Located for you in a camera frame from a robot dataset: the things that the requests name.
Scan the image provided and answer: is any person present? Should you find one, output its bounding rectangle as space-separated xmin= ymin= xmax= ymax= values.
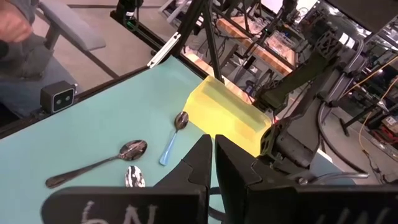
xmin=0 ymin=0 xmax=82 ymax=121

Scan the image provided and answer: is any black metal spoon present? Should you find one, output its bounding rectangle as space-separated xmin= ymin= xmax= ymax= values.
xmin=45 ymin=139 xmax=149 ymax=190

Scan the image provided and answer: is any translucent yellow plastic bin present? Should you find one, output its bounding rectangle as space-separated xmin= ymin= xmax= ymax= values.
xmin=182 ymin=75 xmax=273 ymax=158

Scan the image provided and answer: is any silver aluminium bracket bar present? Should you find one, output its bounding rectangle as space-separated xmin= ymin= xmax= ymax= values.
xmin=146 ymin=31 xmax=182 ymax=69

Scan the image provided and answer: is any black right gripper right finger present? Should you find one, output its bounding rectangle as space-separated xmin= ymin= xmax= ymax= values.
xmin=214 ymin=134 xmax=398 ymax=224

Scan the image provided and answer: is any blue-handled metal spoon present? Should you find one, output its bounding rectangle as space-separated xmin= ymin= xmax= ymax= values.
xmin=159 ymin=110 xmax=190 ymax=167

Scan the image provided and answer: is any person's hand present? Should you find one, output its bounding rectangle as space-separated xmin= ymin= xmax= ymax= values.
xmin=0 ymin=1 xmax=34 ymax=44

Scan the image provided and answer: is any wooden workbench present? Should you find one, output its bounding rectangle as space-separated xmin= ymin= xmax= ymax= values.
xmin=215 ymin=16 xmax=297 ymax=77

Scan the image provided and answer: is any grey chair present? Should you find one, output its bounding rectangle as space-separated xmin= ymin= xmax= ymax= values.
xmin=37 ymin=0 xmax=121 ymax=80

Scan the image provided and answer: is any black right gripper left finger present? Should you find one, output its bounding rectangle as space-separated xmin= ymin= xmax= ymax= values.
xmin=41 ymin=134 xmax=213 ymax=224

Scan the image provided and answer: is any orange-handled metal spoon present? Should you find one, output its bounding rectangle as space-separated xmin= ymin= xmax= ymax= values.
xmin=124 ymin=165 xmax=146 ymax=189

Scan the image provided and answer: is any black table-level camera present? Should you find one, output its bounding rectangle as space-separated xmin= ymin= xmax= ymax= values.
xmin=39 ymin=80 xmax=78 ymax=114

